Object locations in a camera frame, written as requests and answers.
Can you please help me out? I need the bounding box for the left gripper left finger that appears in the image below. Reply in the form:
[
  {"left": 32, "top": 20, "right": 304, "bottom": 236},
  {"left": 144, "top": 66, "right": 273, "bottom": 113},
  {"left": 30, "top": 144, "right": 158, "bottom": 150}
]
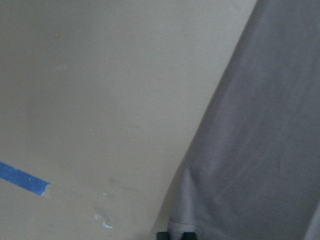
[{"left": 156, "top": 231, "right": 170, "bottom": 240}]

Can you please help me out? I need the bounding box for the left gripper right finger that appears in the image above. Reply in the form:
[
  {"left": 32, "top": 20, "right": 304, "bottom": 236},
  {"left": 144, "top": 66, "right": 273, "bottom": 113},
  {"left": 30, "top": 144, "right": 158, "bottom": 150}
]
[{"left": 182, "top": 232, "right": 196, "bottom": 240}]

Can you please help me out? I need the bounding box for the dark brown t-shirt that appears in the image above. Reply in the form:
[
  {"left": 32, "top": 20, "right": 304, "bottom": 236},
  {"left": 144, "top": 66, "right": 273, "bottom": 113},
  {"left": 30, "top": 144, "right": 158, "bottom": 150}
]
[{"left": 163, "top": 0, "right": 320, "bottom": 240}]

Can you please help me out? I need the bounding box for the blue tape line rear crosswise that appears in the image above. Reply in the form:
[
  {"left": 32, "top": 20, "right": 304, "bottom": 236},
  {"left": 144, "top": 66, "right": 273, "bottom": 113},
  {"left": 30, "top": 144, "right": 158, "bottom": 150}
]
[{"left": 0, "top": 162, "right": 51, "bottom": 196}]

